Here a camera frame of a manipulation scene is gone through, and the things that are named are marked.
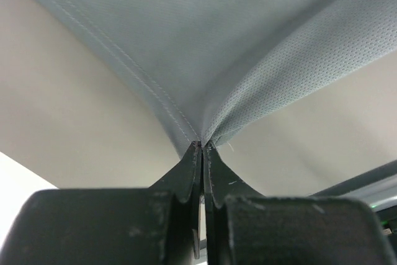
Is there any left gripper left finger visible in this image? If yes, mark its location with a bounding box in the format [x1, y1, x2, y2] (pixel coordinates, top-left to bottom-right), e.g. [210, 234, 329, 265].
[1, 141, 202, 264]

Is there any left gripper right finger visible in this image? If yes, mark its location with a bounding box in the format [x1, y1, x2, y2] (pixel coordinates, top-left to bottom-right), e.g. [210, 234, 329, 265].
[202, 143, 394, 264]

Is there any dark grey t shirt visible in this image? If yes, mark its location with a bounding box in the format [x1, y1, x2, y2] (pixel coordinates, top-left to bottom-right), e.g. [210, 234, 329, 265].
[36, 0, 396, 155]

